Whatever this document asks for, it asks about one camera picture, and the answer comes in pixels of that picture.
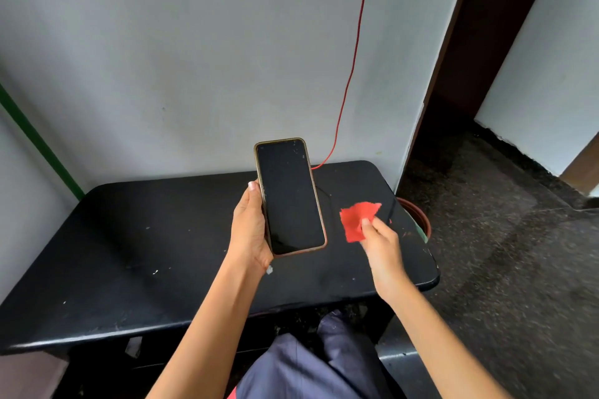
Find person's left hand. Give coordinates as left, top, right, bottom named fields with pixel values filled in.
left=226, top=180, right=275, bottom=277

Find person's right hand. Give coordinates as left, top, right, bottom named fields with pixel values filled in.
left=361, top=217, right=409, bottom=304

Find red cleaning cloth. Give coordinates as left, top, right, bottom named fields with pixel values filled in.
left=339, top=201, right=382, bottom=243

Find black smartphone with gold case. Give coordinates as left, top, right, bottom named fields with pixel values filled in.
left=254, top=137, right=328, bottom=257

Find person's left forearm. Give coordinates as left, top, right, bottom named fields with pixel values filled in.
left=147, top=257, right=265, bottom=399

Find person's right forearm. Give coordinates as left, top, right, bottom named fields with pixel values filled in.
left=377, top=278, right=513, bottom=399

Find brown plant pot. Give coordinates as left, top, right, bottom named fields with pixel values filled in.
left=396, top=197, right=431, bottom=244

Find black table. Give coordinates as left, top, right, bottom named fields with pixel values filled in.
left=0, top=160, right=441, bottom=356

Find person's dark blue trousers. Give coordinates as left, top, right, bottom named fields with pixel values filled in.
left=227, top=310, right=407, bottom=399

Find green pipe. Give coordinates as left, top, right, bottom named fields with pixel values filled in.
left=0, top=84, right=86, bottom=201

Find brown wooden furniture corner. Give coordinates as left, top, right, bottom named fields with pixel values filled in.
left=560, top=132, right=599, bottom=198

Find red cable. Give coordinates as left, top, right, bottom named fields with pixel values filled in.
left=311, top=0, right=368, bottom=171

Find dark wooden door frame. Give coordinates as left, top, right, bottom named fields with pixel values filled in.
left=396, top=0, right=562, bottom=189

